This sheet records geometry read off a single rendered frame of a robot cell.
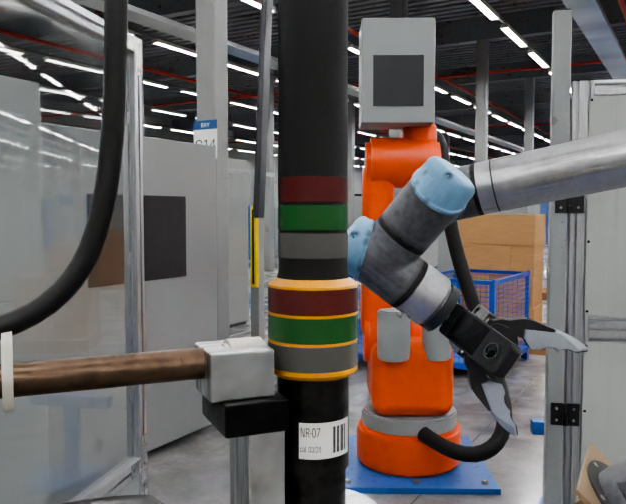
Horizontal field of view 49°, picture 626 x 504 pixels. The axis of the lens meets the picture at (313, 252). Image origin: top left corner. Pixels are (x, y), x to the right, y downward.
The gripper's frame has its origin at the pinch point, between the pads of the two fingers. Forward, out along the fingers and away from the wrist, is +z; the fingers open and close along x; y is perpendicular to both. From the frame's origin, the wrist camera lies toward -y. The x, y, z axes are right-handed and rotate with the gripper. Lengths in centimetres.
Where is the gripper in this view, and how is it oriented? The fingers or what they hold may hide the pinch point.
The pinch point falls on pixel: (555, 395)
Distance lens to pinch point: 99.9
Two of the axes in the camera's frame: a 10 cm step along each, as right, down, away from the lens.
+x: -6.0, 7.9, 1.1
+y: 0.0, -1.4, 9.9
